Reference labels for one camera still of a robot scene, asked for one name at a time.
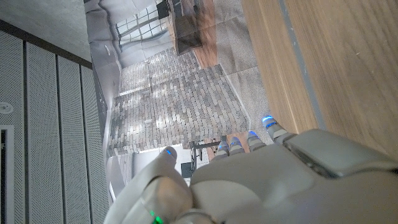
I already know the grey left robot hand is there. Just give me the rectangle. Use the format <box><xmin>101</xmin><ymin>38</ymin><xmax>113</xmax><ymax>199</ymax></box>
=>
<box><xmin>104</xmin><ymin>115</ymin><xmax>398</xmax><ymax>224</ymax></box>

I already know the printed office backdrop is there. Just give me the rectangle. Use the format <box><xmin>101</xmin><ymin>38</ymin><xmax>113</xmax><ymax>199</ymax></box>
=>
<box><xmin>83</xmin><ymin>0</ymin><xmax>274</xmax><ymax>200</ymax></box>

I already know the grey tape strip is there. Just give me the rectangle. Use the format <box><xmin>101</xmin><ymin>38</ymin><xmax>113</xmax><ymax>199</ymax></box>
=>
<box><xmin>278</xmin><ymin>0</ymin><xmax>326</xmax><ymax>130</ymax></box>

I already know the round white ceiling sensor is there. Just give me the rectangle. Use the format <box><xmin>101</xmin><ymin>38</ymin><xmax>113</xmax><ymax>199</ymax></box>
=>
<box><xmin>0</xmin><ymin>101</ymin><xmax>15</xmax><ymax>115</ymax></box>

